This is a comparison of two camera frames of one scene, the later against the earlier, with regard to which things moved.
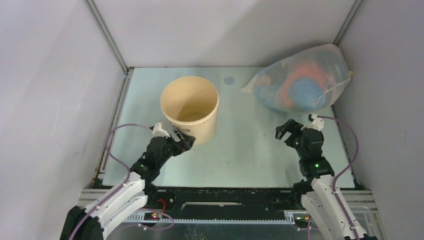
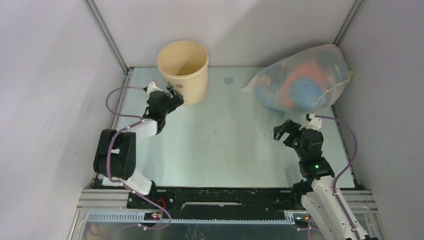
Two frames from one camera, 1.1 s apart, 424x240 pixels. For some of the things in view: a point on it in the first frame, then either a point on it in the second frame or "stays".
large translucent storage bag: (304, 80) stays
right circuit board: (301, 220) stays
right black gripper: (291, 133) stays
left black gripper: (186, 142) -> (175, 102)
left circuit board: (152, 216) stays
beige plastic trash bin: (191, 105) -> (184, 66)
